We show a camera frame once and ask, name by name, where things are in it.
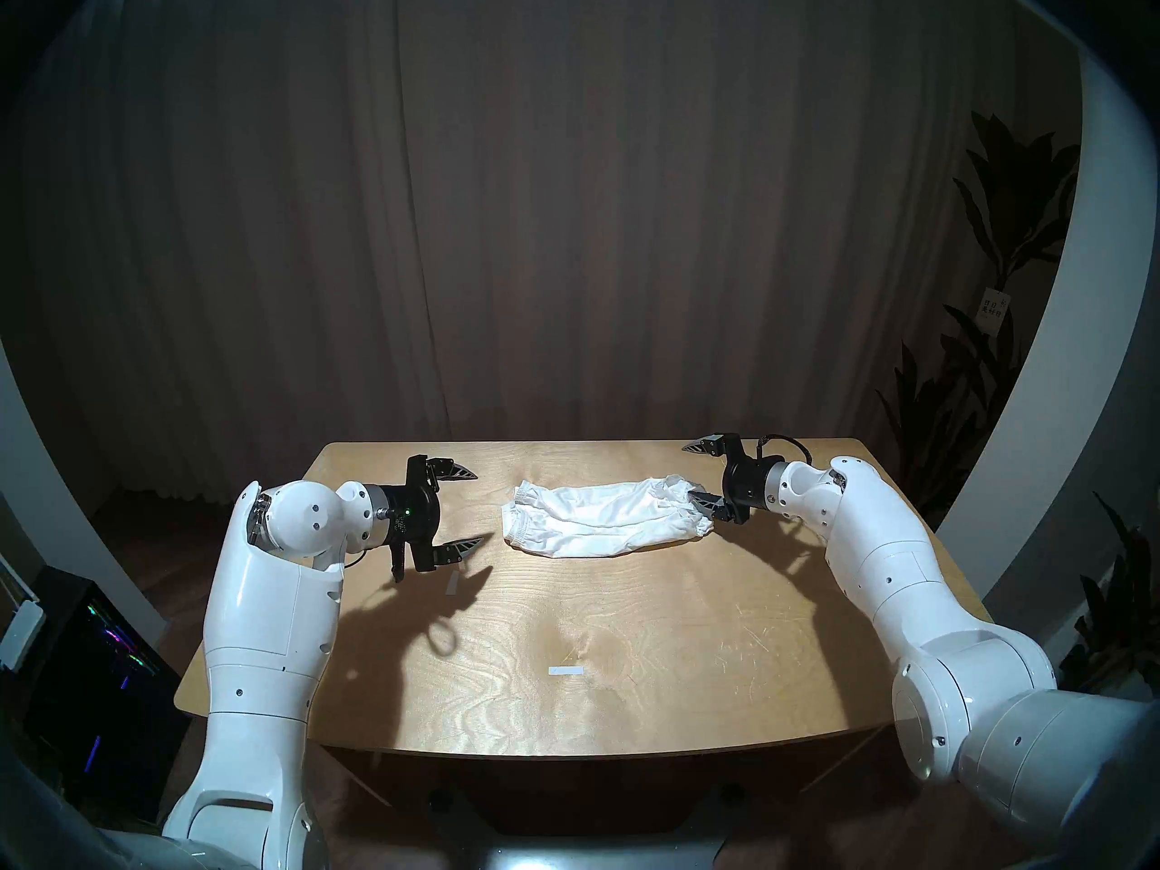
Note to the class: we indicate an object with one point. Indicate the white paper plant tag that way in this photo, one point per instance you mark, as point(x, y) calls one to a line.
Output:
point(993, 311)

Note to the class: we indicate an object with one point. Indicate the tall dark leafy plant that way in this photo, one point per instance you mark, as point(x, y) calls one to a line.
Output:
point(1019, 198)

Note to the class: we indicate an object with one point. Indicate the small dark potted plant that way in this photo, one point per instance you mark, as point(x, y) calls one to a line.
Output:
point(1124, 605)

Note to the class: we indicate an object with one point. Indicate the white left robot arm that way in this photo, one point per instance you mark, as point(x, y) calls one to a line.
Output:
point(263, 623)

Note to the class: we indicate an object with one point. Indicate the white pants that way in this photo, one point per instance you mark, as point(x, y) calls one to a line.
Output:
point(607, 515)

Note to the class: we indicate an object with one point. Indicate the black computer tower with lights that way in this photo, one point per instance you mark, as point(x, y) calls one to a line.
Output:
point(91, 696)

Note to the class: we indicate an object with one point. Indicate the brown pleated curtain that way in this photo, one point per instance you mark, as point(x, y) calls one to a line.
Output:
point(544, 198)

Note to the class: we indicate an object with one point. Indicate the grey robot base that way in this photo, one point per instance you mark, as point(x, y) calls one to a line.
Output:
point(589, 857)

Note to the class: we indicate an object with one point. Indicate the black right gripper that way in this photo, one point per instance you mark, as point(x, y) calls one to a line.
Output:
point(750, 483)

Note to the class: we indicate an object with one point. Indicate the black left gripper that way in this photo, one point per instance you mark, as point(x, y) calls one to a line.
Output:
point(408, 515)

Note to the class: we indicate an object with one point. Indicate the black round base knob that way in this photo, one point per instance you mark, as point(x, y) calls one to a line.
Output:
point(732, 794)
point(439, 800)

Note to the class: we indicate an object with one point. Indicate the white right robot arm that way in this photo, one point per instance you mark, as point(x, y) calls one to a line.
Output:
point(906, 560)

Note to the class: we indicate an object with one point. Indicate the white box device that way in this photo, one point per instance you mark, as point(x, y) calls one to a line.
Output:
point(20, 633)

